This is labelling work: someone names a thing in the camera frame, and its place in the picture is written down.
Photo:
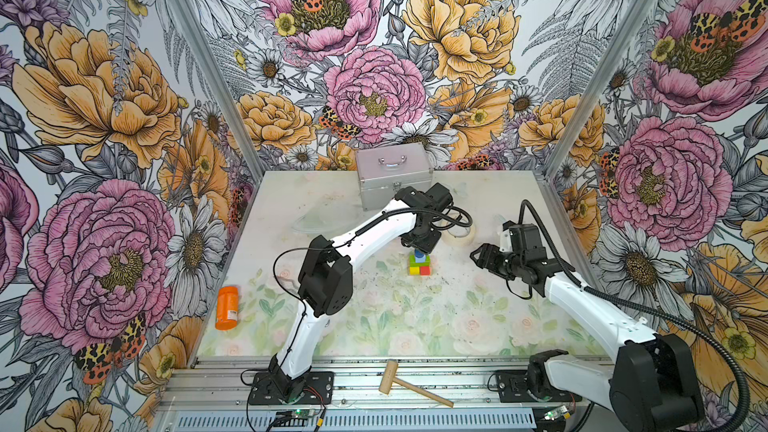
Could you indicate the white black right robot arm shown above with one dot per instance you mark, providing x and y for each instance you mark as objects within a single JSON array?
[{"x": 651, "y": 384}]

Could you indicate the orange plastic bottle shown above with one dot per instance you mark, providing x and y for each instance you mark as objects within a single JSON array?
[{"x": 227, "y": 309}]

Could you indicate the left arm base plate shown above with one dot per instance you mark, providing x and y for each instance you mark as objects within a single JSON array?
[{"x": 318, "y": 389}]

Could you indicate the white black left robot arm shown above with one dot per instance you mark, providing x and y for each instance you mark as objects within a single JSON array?
[{"x": 326, "y": 281}]

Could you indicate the circuit board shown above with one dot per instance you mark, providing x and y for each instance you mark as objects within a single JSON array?
[
  {"x": 301, "y": 415},
  {"x": 561, "y": 412}
]

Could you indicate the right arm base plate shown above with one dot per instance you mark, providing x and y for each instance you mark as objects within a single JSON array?
[{"x": 511, "y": 386}]

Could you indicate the silver pink metal case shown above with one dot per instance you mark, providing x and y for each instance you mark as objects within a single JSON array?
[{"x": 383, "y": 171}]

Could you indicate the left circuit board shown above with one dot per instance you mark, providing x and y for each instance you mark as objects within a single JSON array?
[{"x": 301, "y": 415}]

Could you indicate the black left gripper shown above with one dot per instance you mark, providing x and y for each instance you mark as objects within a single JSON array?
[{"x": 425, "y": 246}]

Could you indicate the wooden mallet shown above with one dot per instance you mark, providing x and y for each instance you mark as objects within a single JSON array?
[{"x": 389, "y": 378}]

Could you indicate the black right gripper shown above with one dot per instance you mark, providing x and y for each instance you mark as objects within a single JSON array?
[{"x": 487, "y": 258}]

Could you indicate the green wood block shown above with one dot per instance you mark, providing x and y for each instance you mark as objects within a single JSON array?
[{"x": 413, "y": 264}]

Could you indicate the masking tape roll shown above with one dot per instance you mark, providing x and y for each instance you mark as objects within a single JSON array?
[{"x": 457, "y": 236}]

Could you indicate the aluminium front rail frame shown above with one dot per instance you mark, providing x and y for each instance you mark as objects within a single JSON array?
[{"x": 213, "y": 396}]

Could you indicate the right circuit board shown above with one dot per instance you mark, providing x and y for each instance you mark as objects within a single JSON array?
[{"x": 561, "y": 412}]

